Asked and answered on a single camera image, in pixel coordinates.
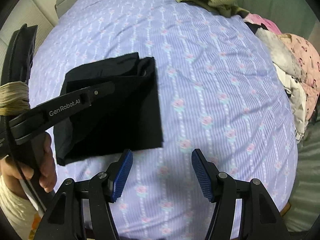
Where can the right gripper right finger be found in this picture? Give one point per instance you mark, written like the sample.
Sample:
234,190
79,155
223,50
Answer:
259,216

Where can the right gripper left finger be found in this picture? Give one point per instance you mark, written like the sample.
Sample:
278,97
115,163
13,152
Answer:
81,210

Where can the black pants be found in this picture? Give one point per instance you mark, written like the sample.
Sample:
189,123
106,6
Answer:
124,115

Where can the left forearm cream sleeve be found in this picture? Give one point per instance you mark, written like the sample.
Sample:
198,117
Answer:
20,213

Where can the left hand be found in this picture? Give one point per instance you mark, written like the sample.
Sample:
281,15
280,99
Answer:
47,180

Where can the purple floral bed sheet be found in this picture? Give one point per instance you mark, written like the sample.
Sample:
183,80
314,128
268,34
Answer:
218,91

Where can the grey white garment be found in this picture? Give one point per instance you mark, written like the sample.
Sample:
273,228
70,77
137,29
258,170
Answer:
290,74

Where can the pink patterned garment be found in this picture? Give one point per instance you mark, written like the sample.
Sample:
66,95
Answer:
306,55

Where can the green curtain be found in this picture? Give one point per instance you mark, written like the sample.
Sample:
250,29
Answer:
291,16

